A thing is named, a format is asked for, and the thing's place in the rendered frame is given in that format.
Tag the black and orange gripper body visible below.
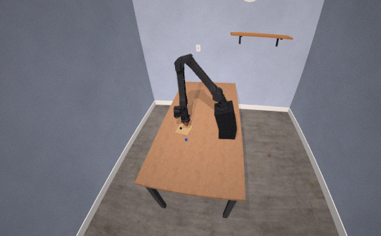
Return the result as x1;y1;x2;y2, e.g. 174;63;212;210
181;114;190;123

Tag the tan square mat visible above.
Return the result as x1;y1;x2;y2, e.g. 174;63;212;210
175;123;193;136

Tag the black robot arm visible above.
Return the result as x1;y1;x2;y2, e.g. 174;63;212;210
173;54;230;120

